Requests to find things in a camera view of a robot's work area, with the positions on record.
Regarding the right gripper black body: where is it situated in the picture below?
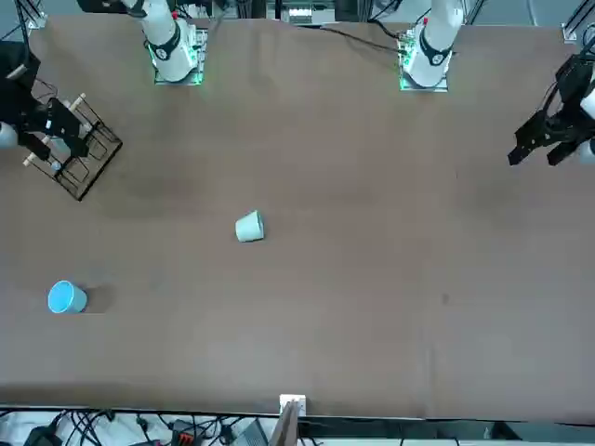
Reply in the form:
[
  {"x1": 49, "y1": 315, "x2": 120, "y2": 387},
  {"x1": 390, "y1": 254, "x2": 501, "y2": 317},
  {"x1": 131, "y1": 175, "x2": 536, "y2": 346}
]
[{"x1": 0, "y1": 41, "x2": 50, "y2": 137}]

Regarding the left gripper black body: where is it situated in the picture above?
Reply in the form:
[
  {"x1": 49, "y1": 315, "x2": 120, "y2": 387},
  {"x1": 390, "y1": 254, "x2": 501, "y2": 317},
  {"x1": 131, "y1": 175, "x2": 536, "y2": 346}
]
[{"x1": 541, "y1": 54, "x2": 595, "y2": 140}]

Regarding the blue plastic cup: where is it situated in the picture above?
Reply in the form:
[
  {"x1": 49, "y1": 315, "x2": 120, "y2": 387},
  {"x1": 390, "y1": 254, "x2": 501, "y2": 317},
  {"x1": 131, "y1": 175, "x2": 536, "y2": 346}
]
[{"x1": 47, "y1": 280, "x2": 88, "y2": 316}]

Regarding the green plastic cup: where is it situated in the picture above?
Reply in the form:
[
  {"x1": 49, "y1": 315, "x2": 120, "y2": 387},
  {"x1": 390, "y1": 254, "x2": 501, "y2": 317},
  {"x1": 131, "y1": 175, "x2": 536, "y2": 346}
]
[{"x1": 234, "y1": 209, "x2": 267, "y2": 244}]

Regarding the black power adapter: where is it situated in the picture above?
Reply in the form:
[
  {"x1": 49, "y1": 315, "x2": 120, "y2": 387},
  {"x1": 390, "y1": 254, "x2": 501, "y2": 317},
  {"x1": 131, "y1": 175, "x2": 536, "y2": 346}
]
[{"x1": 22, "y1": 425, "x2": 64, "y2": 446}]

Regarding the flat adapter box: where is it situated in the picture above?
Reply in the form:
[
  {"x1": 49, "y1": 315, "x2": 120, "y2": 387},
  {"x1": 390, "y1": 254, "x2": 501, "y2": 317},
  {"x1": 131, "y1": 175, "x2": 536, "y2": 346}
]
[{"x1": 231, "y1": 416, "x2": 270, "y2": 446}]

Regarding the black wire cup rack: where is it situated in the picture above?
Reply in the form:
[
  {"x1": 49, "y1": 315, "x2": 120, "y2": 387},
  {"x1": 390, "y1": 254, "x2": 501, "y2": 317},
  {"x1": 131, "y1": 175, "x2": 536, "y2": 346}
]
[{"x1": 22, "y1": 92, "x2": 125, "y2": 203}]

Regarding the aluminium frame profile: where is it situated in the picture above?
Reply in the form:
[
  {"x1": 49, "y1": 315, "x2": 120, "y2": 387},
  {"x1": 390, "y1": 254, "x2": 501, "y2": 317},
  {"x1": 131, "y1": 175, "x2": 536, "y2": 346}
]
[
  {"x1": 25, "y1": 0, "x2": 48, "y2": 30},
  {"x1": 561, "y1": 0, "x2": 595, "y2": 44}
]

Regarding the black table cable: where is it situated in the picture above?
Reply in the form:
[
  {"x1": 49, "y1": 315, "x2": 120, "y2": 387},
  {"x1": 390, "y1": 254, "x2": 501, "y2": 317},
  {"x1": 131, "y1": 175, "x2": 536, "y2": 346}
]
[{"x1": 319, "y1": 18, "x2": 410, "y2": 53}]

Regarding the power strip with red switch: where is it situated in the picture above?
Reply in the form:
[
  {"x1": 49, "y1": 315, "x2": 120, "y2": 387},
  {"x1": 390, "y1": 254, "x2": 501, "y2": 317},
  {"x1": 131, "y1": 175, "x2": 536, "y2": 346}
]
[{"x1": 167, "y1": 419, "x2": 199, "y2": 446}]

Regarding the white mount bracket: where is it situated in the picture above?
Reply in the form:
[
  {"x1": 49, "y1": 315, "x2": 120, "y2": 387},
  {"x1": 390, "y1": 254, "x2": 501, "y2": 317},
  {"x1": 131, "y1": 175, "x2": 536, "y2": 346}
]
[{"x1": 279, "y1": 393, "x2": 308, "y2": 417}]

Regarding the upright mount post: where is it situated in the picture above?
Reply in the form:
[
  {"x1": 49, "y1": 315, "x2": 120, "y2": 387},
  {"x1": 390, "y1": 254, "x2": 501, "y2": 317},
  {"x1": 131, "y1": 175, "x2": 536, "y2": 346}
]
[{"x1": 268, "y1": 400, "x2": 300, "y2": 446}]

